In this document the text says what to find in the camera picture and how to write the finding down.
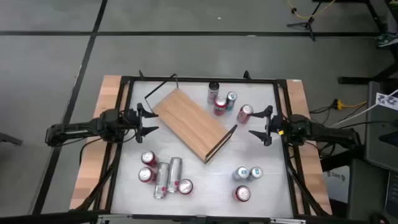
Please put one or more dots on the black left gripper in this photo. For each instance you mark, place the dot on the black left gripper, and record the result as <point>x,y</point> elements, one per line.
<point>139,123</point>

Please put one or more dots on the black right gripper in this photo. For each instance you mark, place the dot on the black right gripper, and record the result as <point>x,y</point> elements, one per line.
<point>268,126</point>

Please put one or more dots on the red Coca-Cola can white script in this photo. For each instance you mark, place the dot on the red Coca-Cola can white script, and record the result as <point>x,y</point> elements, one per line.
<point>245,113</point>

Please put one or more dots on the red Coke Zero can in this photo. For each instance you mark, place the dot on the red Coke Zero can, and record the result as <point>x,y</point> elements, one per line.
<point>242,193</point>
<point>145,174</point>
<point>148,157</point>

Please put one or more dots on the red Fanta strawberry can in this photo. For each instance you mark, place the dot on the red Fanta strawberry can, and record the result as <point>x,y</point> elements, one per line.
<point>185,186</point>
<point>220,107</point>

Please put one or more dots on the blue silver Red Bull can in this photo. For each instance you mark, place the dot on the blue silver Red Bull can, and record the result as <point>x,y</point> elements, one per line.
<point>256,172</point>
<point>231,99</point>
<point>241,173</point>

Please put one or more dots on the dark slim can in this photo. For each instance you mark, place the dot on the dark slim can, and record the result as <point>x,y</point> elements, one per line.
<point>213,93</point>

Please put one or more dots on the tall silver can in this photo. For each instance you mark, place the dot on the tall silver can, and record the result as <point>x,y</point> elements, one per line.
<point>174,174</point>
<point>161,180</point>

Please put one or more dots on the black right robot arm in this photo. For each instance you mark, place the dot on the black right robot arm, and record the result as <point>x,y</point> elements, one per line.
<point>326,132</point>

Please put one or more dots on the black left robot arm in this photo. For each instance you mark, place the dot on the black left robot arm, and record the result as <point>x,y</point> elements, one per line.
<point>81,129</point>

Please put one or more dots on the white cardboard box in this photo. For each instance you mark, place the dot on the white cardboard box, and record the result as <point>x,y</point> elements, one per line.
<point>337,186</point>

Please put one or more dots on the black tripod stand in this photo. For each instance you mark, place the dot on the black tripod stand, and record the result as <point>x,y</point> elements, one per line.
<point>310,22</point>

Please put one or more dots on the grey cabinet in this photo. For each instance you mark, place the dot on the grey cabinet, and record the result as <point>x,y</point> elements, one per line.
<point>376,140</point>

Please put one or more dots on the dark grey box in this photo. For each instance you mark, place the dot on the dark grey box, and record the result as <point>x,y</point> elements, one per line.
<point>367,189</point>

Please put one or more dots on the patterned paper sheet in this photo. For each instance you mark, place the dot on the patterned paper sheet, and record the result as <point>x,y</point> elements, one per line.
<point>387,101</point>

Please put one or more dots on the black chair leg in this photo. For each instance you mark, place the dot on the black chair leg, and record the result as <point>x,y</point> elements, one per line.
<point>11,139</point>

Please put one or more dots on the black flat device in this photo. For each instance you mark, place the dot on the black flat device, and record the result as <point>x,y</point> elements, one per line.
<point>392,193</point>

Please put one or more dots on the person's foot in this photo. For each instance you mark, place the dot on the person's foot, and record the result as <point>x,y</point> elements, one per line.
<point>387,40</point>

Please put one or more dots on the person's leg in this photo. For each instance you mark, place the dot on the person's leg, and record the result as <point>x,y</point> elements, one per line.
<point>393,21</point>

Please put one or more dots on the black metal table frame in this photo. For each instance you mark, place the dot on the black metal table frame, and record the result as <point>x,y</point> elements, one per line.
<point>202,79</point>

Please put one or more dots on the silver camera mount bar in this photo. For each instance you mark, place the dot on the silver camera mount bar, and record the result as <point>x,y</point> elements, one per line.
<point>124,216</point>

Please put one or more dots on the black desk frame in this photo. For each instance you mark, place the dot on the black desk frame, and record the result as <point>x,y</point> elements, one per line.
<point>357,80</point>

